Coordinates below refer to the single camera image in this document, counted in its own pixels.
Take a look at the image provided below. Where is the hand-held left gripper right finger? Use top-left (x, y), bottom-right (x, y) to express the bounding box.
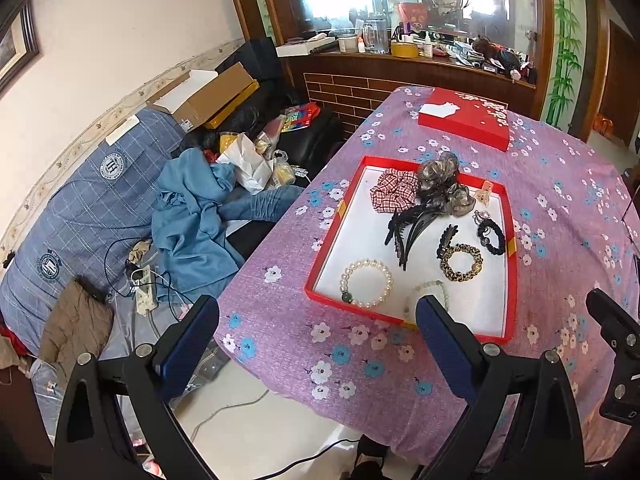
top-left (415, 294), bottom-right (586, 480)

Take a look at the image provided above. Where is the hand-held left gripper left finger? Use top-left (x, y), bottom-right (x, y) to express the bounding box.
top-left (52, 294), bottom-right (221, 480)

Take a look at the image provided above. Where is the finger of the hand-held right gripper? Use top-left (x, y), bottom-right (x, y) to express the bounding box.
top-left (586, 287), bottom-right (640, 361)

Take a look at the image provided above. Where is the pale jade bead bracelet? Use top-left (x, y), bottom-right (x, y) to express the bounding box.
top-left (405, 280), bottom-right (451, 323)

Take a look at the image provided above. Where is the red tray box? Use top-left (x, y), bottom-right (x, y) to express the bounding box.
top-left (305, 156), bottom-right (518, 345)

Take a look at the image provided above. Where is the black gold chain scrunchie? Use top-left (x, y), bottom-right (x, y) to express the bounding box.
top-left (440, 242), bottom-right (486, 283)

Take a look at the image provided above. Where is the white pearl bracelet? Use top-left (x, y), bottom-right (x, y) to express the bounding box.
top-left (340, 258), bottom-right (394, 308)

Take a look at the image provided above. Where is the small black hair clip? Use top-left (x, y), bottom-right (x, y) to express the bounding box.
top-left (437, 224), bottom-right (458, 256)

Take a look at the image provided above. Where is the black pearl hair tie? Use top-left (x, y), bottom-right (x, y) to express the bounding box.
top-left (472, 210), bottom-right (506, 257)

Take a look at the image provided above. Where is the black claw hair clip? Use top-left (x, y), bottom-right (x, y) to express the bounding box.
top-left (384, 205), bottom-right (441, 272)

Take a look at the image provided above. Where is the white power strip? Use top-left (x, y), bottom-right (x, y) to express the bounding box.
top-left (131, 265), bottom-right (157, 317)

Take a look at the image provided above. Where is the brown padded jacket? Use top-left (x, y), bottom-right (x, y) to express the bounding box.
top-left (39, 280), bottom-right (115, 378)

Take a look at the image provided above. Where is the blue cloth garment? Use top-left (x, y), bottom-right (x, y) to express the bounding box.
top-left (150, 150), bottom-right (306, 306)

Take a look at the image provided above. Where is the person's black shoe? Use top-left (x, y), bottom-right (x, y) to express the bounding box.
top-left (350, 435), bottom-right (391, 480)

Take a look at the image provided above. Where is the plaid fabric scrunchie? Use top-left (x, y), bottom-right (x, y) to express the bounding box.
top-left (370, 170), bottom-right (421, 213)

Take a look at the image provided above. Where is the grey organza bow hair clip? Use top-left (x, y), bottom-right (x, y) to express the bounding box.
top-left (416, 151), bottom-right (477, 218)

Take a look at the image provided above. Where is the blue plaid bedding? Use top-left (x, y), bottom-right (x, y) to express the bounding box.
top-left (0, 107), bottom-right (211, 361)

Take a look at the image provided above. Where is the white paper bag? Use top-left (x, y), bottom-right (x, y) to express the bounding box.
top-left (216, 132), bottom-right (276, 195)

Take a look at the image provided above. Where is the yellow plastic bag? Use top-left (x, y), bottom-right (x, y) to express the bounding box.
top-left (272, 160), bottom-right (296, 188)

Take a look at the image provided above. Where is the white card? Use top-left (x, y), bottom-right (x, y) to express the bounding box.
top-left (105, 115), bottom-right (141, 143)

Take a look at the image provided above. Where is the red box lid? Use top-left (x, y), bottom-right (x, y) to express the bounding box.
top-left (417, 86), bottom-right (511, 152)

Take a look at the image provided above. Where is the black leather sofa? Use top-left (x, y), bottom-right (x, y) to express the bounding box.
top-left (185, 37), bottom-right (346, 171)

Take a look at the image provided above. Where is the yellow flat box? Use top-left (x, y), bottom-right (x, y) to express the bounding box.
top-left (202, 82), bottom-right (261, 131)

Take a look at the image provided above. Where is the brown cardboard box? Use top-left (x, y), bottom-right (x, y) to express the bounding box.
top-left (145, 62), bottom-right (258, 133)

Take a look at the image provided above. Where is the colourful red flat box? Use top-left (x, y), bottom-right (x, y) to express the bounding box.
top-left (279, 102), bottom-right (321, 133)

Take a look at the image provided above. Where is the wooden brick-pattern counter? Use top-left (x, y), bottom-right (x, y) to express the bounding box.
top-left (285, 50), bottom-right (538, 136)

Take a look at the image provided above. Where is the white flat box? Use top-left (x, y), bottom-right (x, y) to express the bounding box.
top-left (276, 36), bottom-right (337, 57)

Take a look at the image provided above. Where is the clear glass jug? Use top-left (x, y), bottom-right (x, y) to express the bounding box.
top-left (364, 19), bottom-right (391, 55)

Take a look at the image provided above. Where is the bamboo wall sticker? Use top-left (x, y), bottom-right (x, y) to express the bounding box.
top-left (545, 0), bottom-right (586, 128)

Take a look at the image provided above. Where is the framed wall picture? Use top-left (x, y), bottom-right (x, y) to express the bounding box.
top-left (0, 0), bottom-right (41, 96)

